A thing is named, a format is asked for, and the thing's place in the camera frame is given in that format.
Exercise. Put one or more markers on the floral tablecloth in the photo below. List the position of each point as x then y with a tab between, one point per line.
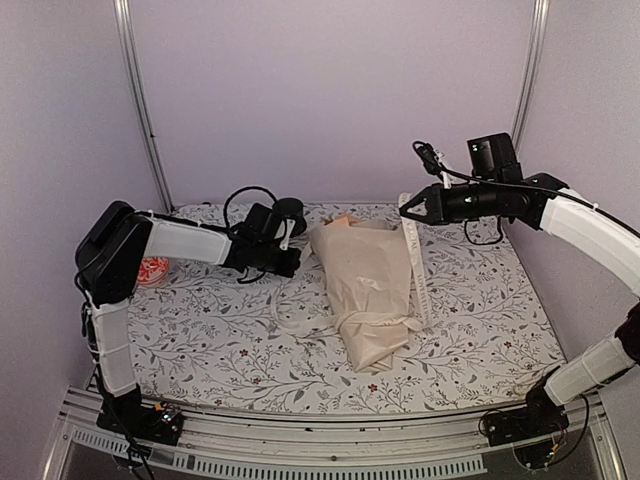
198	336

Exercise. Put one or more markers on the red white patterned bowl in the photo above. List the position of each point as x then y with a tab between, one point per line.
153	270

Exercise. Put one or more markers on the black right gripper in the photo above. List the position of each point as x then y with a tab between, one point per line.
427	194

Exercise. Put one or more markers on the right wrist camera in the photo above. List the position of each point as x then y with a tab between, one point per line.
493	158

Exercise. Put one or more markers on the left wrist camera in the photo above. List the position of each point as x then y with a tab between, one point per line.
265	225

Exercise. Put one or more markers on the front aluminium rail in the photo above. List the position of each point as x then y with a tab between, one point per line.
229	444

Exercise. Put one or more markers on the white purple flower bunch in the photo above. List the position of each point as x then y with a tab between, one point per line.
343	220

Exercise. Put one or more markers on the aluminium frame post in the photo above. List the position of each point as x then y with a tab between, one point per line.
126	36
533	58

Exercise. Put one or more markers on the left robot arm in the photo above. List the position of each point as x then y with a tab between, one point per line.
109	259

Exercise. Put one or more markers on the peach wrapping paper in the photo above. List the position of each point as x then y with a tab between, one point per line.
368	282

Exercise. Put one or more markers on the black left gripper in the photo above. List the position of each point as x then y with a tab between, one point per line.
289	267

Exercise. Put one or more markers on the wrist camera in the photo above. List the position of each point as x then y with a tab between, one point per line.
493	158
265	225

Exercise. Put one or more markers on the dark grey mug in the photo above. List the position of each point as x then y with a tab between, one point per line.
292	208

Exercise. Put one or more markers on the left aluminium frame post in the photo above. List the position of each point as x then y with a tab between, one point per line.
126	36

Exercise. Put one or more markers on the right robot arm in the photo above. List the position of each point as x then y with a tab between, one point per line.
584	264

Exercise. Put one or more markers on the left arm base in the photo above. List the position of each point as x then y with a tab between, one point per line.
127	415

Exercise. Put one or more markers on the cream ribbon bow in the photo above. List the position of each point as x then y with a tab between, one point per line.
294	303

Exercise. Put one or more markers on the right aluminium frame post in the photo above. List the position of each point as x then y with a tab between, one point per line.
533	58

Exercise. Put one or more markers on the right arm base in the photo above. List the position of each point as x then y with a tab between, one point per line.
539	417

